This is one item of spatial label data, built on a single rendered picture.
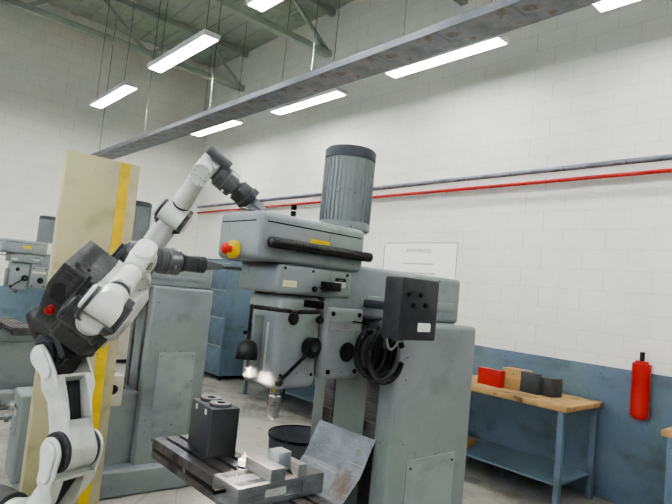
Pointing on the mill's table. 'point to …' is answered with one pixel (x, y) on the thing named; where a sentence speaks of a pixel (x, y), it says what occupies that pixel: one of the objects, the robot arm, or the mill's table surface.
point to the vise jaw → (265, 468)
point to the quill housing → (284, 340)
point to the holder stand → (213, 426)
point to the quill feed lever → (303, 356)
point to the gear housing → (292, 279)
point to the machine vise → (309, 476)
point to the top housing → (243, 229)
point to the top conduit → (318, 249)
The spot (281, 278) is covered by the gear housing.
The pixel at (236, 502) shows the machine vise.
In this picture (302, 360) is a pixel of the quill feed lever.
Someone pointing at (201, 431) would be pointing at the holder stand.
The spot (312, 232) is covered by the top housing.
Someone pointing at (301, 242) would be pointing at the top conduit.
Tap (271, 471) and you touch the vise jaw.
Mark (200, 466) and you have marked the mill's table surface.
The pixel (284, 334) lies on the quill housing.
